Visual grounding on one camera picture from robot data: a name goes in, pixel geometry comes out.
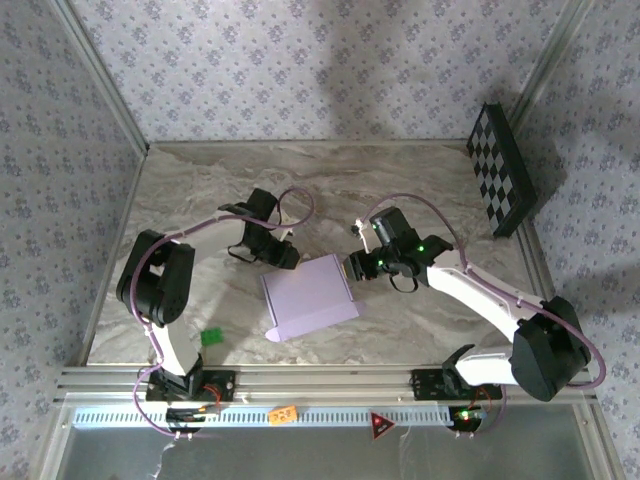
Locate red triangle sticker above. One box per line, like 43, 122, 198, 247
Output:
369, 409, 397, 444

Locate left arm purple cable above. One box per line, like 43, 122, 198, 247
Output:
128, 187, 316, 441

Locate grey slotted cable duct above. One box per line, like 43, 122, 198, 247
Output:
73, 405, 459, 430

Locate black controller board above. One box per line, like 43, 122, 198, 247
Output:
164, 407, 222, 434
449, 405, 490, 431

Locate grey metal sheet panel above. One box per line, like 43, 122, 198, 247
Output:
64, 424, 596, 480

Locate thin white string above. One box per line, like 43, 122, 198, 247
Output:
148, 439, 176, 476

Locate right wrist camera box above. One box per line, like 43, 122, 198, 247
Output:
352, 206, 410, 251

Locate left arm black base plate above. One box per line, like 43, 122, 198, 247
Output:
144, 369, 237, 404

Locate orange paper label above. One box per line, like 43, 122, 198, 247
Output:
268, 405, 300, 427

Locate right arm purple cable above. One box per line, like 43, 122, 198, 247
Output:
362, 193, 609, 441

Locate aluminium front rail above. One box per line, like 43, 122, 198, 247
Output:
53, 366, 599, 405

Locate aluminium corner post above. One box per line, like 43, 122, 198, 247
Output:
49, 0, 151, 154
509, 0, 597, 126

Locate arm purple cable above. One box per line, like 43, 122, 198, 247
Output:
362, 193, 609, 441
128, 187, 316, 441

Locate white lavender paper box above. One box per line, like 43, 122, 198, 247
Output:
259, 253, 362, 344

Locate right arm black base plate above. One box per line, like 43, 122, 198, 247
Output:
410, 368, 504, 401

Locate black white checkerboard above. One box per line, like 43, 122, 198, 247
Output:
465, 102, 540, 239

